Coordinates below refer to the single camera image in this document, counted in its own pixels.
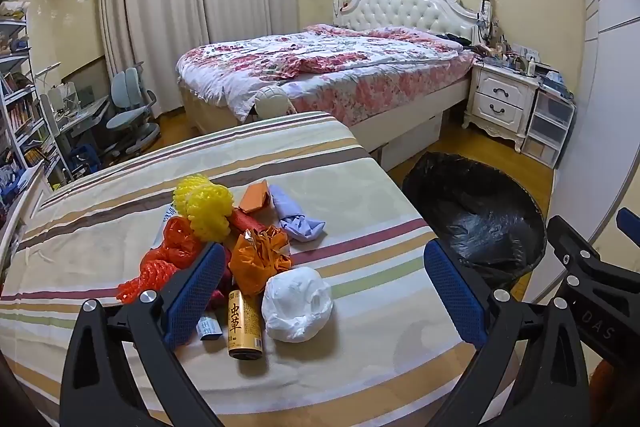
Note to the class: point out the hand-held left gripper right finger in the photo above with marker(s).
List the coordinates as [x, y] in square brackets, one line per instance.
[455, 297]

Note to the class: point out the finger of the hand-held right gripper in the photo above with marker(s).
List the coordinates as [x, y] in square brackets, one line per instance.
[570, 247]
[627, 219]

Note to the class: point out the stack of blue items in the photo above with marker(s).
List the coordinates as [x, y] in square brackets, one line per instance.
[555, 84]

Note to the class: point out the bed with floral bedding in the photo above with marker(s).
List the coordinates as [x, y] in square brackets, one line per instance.
[250, 62]

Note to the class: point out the small white blue box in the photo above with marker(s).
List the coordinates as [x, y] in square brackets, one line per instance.
[209, 328]

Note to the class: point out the orange paper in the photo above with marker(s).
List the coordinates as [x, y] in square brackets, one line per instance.
[254, 199]

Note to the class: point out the pile of bedside items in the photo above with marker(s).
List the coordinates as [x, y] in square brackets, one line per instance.
[505, 54]

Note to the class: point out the red tube with black cap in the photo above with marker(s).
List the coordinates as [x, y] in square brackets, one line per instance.
[245, 223]

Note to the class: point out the clear plastic drawer unit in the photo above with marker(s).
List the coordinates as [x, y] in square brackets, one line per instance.
[547, 122]

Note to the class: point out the white tufted headboard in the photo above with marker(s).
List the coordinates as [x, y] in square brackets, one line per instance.
[410, 7]

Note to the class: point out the pale blue desk chair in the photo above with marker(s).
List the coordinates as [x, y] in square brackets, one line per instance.
[125, 87]

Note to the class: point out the yellow foam fruit net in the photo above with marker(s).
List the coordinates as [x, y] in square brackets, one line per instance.
[210, 212]

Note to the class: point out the white plastic bag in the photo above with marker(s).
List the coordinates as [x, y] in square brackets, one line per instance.
[295, 307]

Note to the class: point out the black lined trash bin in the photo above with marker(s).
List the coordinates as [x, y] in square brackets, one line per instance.
[475, 217]

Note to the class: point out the white nightstand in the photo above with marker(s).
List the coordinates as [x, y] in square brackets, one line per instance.
[500, 102]

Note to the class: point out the white bookshelf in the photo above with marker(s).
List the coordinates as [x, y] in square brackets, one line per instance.
[22, 107]

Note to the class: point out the striped bed sheet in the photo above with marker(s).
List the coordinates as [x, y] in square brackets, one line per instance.
[300, 157]

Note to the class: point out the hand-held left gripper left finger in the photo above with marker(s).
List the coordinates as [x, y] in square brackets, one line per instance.
[195, 297]

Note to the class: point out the floral mattress sheet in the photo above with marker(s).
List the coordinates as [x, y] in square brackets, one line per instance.
[390, 87]

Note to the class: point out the white under-bed box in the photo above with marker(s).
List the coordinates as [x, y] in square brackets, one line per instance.
[410, 142]

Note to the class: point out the orange wrapper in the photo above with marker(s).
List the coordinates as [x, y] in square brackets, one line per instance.
[257, 264]

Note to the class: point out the white blue-print packet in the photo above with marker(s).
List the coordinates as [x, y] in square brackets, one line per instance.
[168, 214]

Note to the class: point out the grey study desk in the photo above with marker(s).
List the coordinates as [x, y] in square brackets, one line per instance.
[82, 112]

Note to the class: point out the white sliding wardrobe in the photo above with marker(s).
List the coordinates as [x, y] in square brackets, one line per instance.
[600, 107]

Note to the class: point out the round white footboard post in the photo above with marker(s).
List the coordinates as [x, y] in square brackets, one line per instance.
[272, 102]

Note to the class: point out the orange red mesh net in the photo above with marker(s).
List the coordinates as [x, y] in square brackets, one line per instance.
[150, 272]

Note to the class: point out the white cabinet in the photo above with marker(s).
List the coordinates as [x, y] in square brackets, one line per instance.
[32, 199]

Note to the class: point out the gold drink can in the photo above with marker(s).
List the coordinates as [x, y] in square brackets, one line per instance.
[243, 327]

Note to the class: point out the dark red ribbon bow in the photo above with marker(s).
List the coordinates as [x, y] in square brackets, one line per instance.
[221, 292]

